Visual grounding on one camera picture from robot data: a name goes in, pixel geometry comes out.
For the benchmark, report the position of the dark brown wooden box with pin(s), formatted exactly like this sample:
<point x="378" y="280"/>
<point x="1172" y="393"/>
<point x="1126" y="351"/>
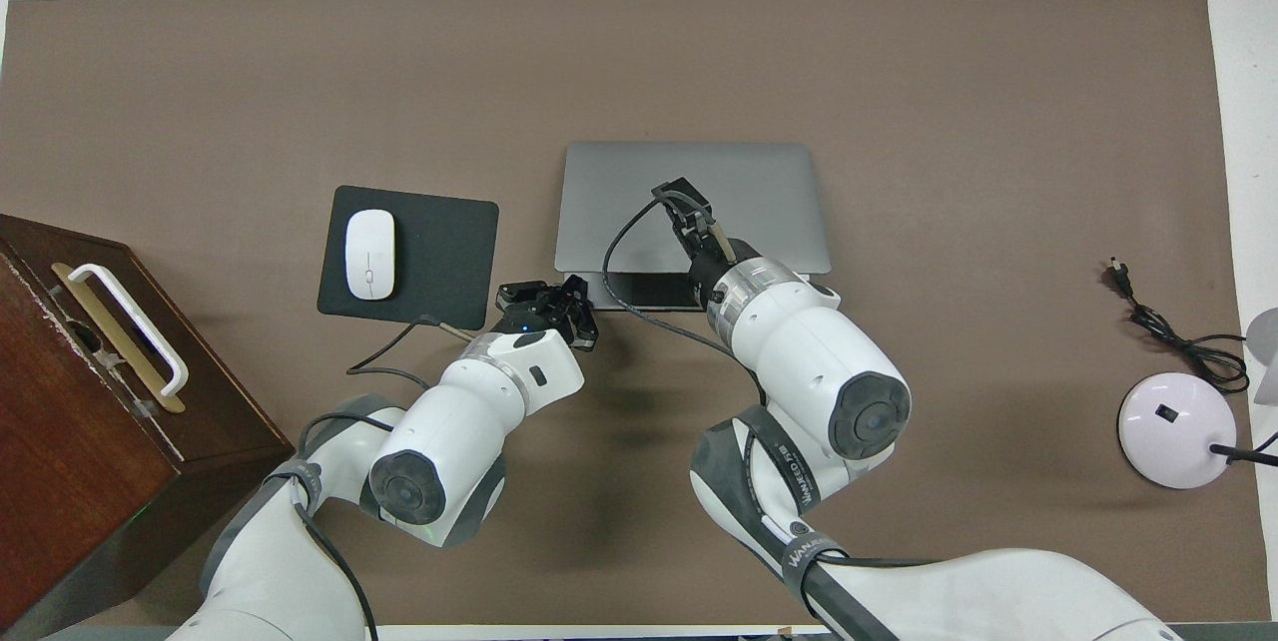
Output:
<point x="70" y="441"/>

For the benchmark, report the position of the white desk lamp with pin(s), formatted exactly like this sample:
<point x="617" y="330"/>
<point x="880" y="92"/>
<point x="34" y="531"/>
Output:
<point x="1173" y="431"/>

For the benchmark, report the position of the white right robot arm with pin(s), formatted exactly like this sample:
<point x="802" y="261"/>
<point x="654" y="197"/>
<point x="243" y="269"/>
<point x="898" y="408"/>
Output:
<point x="829" y="361"/>

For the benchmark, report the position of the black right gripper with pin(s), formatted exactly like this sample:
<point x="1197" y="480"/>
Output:
<point x="704" y="272"/>

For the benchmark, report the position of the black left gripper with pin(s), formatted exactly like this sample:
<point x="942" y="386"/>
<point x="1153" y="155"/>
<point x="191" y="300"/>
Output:
<point x="534" y="317"/>

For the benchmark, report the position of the black mouse pad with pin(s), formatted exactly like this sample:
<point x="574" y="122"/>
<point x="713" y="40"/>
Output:
<point x="444" y="257"/>

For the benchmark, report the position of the brown table mat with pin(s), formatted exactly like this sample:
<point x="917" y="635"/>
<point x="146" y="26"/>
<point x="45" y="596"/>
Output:
<point x="250" y="92"/>

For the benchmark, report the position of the white computer mouse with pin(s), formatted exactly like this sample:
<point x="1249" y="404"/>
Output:
<point x="370" y="255"/>

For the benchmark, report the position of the silver grey laptop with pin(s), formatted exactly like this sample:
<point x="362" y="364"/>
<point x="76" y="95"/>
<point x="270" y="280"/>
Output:
<point x="759" y="202"/>

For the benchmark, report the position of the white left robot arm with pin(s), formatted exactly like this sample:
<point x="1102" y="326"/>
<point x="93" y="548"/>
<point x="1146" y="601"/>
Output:
<point x="469" y="411"/>

